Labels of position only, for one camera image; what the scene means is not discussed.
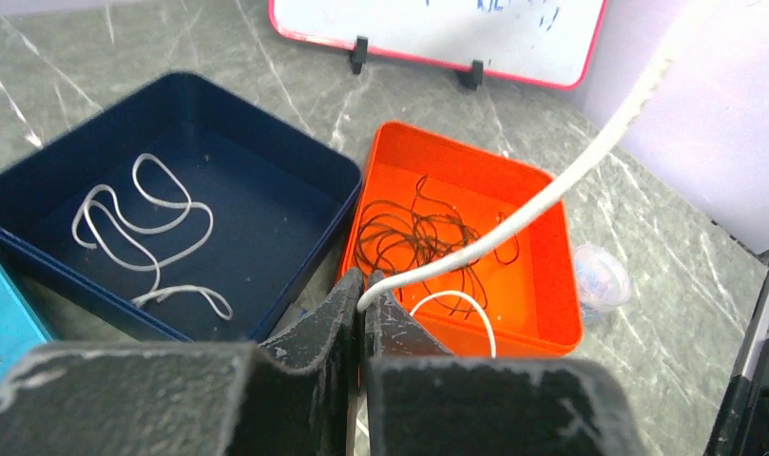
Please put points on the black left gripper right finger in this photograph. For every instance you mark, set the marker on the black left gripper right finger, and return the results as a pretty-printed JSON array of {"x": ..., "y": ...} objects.
[{"x": 423, "y": 400}]

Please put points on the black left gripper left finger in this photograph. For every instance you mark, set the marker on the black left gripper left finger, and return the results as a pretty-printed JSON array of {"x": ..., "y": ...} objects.
[{"x": 292, "y": 394}]

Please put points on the navy blue plastic tray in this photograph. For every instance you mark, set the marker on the navy blue plastic tray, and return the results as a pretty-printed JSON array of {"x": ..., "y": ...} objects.
[{"x": 182, "y": 212}]

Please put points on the orange plastic tray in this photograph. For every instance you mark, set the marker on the orange plastic tray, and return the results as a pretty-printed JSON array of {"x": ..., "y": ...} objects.
[{"x": 426, "y": 196}]

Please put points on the clear plastic cup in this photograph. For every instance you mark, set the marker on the clear plastic cup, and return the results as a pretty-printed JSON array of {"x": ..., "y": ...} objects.
[{"x": 603, "y": 284}]

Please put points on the pink framed whiteboard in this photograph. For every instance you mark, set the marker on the pink framed whiteboard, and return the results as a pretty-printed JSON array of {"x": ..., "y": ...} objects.
[{"x": 544, "y": 42}]

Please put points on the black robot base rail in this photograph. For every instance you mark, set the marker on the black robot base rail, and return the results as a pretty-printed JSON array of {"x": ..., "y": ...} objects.
[{"x": 742, "y": 423}]

